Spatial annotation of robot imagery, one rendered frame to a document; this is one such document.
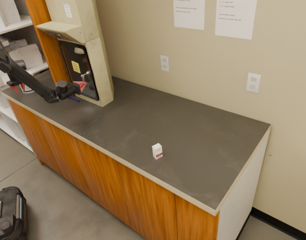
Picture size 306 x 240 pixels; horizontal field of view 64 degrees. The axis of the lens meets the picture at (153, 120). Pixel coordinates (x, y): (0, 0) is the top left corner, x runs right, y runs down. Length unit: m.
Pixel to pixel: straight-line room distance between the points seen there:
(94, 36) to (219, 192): 1.16
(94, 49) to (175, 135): 0.74
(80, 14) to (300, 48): 1.17
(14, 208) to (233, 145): 1.78
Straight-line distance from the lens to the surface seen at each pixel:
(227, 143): 1.41
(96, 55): 1.68
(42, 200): 2.65
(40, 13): 1.88
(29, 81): 1.50
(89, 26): 1.62
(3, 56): 1.39
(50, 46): 1.92
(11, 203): 2.42
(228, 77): 1.58
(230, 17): 1.47
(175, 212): 1.40
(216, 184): 1.20
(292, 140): 1.66
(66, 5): 1.66
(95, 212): 2.35
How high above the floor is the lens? 1.86
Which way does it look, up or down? 36 degrees down
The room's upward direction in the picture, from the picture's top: 6 degrees counter-clockwise
